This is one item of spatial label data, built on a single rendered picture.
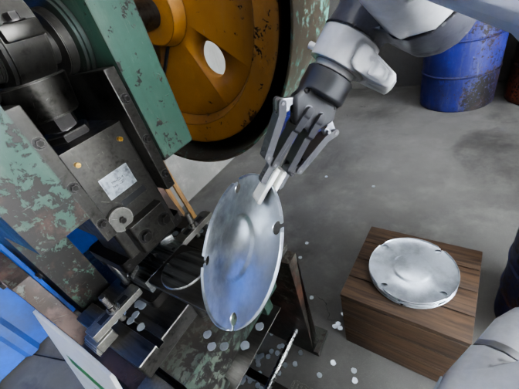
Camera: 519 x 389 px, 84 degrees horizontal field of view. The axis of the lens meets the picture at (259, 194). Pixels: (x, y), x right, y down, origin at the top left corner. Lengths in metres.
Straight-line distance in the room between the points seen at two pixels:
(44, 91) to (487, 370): 0.81
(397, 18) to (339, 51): 0.09
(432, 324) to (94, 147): 1.06
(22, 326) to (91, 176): 1.56
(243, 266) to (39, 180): 0.36
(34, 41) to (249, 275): 0.52
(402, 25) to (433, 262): 0.97
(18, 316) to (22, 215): 1.54
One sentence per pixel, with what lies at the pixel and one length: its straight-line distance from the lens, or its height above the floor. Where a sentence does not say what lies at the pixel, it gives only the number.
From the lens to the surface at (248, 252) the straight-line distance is 0.50.
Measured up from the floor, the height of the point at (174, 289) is 0.78.
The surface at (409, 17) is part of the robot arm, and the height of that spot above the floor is 1.26.
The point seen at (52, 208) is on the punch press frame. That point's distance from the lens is 0.59.
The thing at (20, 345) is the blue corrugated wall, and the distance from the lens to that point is 2.15.
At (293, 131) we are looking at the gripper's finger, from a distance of 0.46.
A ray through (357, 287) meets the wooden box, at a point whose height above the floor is 0.35.
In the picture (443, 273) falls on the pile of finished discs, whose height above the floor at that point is 0.38.
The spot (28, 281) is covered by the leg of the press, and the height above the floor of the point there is 0.83.
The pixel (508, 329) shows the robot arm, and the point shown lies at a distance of 0.61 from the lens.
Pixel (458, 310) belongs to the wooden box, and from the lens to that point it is 1.18.
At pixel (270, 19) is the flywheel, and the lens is 0.67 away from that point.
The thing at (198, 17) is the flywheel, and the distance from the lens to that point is 0.82.
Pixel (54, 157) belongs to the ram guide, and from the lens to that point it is 0.60.
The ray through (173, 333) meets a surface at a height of 0.68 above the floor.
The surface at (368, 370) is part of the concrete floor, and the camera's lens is 1.42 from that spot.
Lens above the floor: 1.33
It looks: 36 degrees down
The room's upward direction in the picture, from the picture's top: 17 degrees counter-clockwise
